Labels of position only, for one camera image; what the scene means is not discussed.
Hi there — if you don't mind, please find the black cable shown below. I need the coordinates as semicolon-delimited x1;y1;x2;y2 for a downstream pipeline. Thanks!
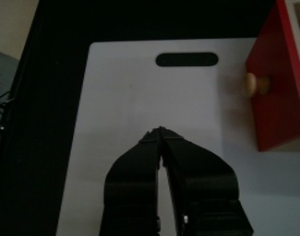
0;87;17;133

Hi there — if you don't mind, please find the red wooden drawer with knob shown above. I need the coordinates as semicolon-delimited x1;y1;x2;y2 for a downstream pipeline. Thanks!
244;0;300;153

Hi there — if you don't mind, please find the white plastic cutting board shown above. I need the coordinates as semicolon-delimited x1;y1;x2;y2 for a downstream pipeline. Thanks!
55;37;300;236

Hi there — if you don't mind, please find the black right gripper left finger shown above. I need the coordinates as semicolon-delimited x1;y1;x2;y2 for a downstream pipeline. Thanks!
98;126;164;236

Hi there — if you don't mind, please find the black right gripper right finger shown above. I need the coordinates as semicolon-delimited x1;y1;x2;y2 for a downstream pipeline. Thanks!
158;126;256;236

